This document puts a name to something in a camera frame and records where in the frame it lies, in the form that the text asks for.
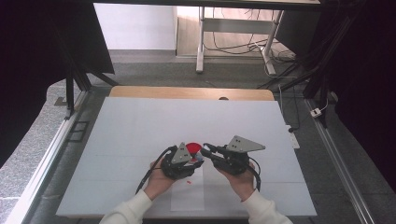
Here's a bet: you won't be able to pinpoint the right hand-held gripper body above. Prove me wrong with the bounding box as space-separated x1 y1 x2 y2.
214 134 266 175

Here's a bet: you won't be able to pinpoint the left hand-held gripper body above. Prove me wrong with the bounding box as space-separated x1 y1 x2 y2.
160 142 200 180

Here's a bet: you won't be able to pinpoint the round red ink pad dish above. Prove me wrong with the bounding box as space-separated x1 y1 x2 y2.
185 142 203 155

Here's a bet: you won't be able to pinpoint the person's right hand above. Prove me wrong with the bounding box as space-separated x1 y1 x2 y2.
216 161 256 203

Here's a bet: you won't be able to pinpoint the person's left hand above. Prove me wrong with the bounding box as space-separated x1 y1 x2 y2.
143 158 178 201

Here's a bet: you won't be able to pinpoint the white paper sheet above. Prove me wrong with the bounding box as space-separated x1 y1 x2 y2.
170 166 205 212

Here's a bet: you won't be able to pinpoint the white table cover board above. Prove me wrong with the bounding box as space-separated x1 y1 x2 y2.
55 96 318 218

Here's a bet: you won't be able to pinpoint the wooden table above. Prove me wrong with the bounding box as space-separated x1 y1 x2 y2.
108 85 276 102

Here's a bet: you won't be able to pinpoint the black metal stand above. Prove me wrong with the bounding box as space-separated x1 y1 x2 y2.
54 31 120 120
258 59 331 129

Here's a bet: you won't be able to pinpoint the black curtain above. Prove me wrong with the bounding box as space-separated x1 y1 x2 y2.
0 0 116 166
275 0 396 194

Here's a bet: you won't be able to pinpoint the left hand-held gripper black cable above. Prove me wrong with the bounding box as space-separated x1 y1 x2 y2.
134 145 178 195

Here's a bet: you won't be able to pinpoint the hand-held gripper black cable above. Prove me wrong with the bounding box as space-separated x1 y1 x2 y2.
247 156 262 192
134 145 178 195

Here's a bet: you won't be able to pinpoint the right hand-held gripper black cable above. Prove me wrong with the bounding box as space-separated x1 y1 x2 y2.
247 156 262 192

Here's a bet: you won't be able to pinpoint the black floor cables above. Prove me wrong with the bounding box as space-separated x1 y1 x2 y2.
204 7 297 62

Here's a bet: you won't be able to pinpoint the aluminium floor rail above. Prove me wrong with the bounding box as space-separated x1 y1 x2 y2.
4 90 90 224
303 98 376 224

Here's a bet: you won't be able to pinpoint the white desk frame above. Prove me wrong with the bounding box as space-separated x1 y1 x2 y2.
195 6 284 77

